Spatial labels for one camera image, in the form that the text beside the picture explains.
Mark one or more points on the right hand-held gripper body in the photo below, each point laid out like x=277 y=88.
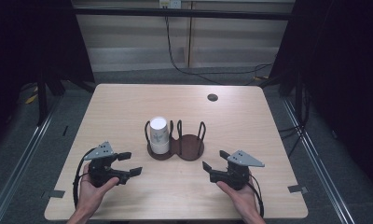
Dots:
x=237 y=174

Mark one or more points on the black horizontal bar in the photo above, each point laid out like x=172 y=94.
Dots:
x=181 y=13

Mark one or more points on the stack of white paper cups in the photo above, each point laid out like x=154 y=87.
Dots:
x=159 y=133

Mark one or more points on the white wall outlet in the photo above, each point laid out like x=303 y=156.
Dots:
x=170 y=3

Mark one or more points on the metal floor rail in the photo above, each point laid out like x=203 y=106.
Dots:
x=23 y=158
x=315 y=155

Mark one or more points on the black curtain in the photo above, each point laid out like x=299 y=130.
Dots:
x=26 y=40
x=343 y=62

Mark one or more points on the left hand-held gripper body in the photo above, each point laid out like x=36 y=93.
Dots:
x=100 y=168

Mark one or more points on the person's left hand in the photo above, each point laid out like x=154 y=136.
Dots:
x=89 y=196

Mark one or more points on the person's right hand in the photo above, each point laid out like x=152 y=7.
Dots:
x=243 y=200

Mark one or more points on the small black tape strip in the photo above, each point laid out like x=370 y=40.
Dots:
x=65 y=130

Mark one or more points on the dark round table grommet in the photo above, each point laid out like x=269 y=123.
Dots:
x=212 y=97

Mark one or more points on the black metal stand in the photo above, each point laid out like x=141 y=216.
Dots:
x=42 y=102

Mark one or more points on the grey tape piece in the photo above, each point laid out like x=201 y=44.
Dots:
x=298 y=188
x=54 y=194

